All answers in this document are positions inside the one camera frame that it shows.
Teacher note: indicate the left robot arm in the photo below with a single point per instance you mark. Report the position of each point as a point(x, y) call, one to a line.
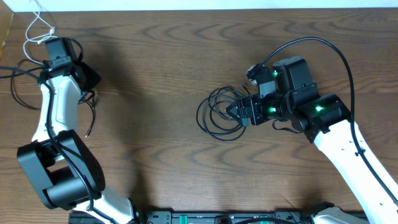
point(60, 167)

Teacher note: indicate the cardboard panel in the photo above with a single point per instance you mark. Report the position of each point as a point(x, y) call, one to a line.
point(6, 18)

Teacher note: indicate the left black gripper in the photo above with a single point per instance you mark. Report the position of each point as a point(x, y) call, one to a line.
point(94, 77)

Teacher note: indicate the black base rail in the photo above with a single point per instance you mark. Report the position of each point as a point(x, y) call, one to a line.
point(325, 212)

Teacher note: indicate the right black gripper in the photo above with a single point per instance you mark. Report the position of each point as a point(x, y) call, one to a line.
point(254, 102)

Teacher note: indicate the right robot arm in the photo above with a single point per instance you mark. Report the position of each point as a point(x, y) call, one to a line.
point(288, 92)

